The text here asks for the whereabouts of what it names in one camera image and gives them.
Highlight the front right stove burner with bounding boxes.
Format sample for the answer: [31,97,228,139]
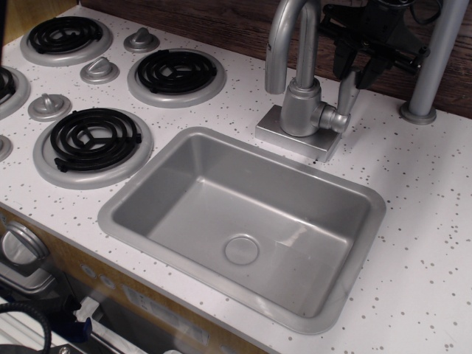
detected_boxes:
[33,108,153,190]

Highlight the silver curved faucet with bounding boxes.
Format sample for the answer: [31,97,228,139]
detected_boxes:
[255,0,349,162]

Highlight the silver knob middle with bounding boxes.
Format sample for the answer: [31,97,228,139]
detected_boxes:
[80,57,119,85]

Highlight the silver knob front left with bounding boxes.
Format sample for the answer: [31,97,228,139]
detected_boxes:
[28,94,72,122]

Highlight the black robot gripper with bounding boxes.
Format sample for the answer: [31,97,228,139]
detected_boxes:
[320,1,430,89]

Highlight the back left stove burner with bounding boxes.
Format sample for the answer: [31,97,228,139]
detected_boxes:
[20,16,113,67]

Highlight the silver oven door handle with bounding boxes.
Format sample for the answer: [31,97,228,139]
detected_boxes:
[1,263,56,297]

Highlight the back right stove burner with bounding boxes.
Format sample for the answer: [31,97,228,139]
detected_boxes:
[127,49,226,108]

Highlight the left edge stove burner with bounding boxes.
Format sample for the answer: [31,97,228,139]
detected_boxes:
[1,66,30,119]

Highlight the grey support pole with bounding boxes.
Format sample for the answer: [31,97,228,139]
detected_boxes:
[400,0,469,125]

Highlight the silver faucet lever handle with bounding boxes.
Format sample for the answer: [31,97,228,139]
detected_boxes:
[319,67,361,133]

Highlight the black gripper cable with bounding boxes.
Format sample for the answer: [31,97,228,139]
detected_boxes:
[409,0,445,25]

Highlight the grey plastic sink basin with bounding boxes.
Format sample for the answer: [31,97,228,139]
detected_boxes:
[98,127,386,335]

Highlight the silver knob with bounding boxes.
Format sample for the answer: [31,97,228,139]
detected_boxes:
[80,57,119,85]
[123,27,160,53]
[28,94,72,122]

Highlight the silver knob left edge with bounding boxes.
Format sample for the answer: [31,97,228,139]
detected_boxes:
[0,135,13,162]

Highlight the black hose bottom left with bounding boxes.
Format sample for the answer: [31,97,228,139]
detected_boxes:
[0,301,51,350]

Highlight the silver knob back right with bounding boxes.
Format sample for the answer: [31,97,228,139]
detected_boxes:
[123,27,160,53]

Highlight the silver round oven dial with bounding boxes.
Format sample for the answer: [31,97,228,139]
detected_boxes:
[1,221,49,276]

